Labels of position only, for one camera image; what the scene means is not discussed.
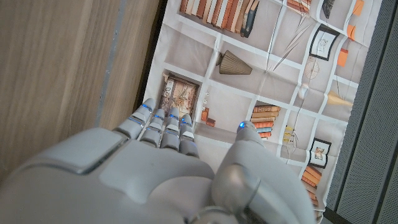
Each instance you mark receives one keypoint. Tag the printed bookshelf backdrop cloth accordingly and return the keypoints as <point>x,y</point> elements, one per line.
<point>248,93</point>

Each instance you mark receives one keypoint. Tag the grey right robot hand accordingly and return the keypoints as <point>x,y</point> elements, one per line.
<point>140,180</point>

